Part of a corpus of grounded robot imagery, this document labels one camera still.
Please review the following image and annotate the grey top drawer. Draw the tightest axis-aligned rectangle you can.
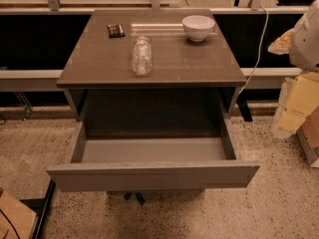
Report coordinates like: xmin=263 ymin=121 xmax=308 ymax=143
xmin=46 ymin=93 xmax=261 ymax=193

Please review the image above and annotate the metal window rail frame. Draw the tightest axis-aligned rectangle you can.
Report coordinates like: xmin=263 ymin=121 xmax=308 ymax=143
xmin=0 ymin=0 xmax=309 ymax=92

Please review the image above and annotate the white ceramic bowl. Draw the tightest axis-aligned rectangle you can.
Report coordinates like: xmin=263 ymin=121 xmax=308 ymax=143
xmin=182 ymin=15 xmax=215 ymax=42

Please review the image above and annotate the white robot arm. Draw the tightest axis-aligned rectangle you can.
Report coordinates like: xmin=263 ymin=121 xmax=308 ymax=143
xmin=268 ymin=0 xmax=319 ymax=138

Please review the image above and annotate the white cable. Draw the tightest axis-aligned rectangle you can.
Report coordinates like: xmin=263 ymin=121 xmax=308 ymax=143
xmin=236 ymin=5 xmax=269 ymax=97

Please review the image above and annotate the brown cardboard box left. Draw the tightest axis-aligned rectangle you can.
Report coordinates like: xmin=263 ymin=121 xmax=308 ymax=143
xmin=0 ymin=188 xmax=36 ymax=239

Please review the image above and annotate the grey drawer cabinet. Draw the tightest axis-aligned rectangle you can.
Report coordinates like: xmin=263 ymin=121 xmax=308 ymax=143
xmin=56 ymin=8 xmax=247 ymax=122

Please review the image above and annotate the clear plastic water bottle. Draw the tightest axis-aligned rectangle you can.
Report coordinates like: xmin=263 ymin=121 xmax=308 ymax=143
xmin=132 ymin=36 xmax=152 ymax=76

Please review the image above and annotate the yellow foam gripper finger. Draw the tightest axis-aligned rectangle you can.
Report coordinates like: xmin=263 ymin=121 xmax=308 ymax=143
xmin=271 ymin=72 xmax=319 ymax=138

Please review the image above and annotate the small black snack packet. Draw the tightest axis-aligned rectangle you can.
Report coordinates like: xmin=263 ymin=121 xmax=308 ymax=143
xmin=107 ymin=24 xmax=125 ymax=38

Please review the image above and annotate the black metal stand bar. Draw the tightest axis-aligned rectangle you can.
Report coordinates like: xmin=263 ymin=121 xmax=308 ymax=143
xmin=21 ymin=181 xmax=56 ymax=239

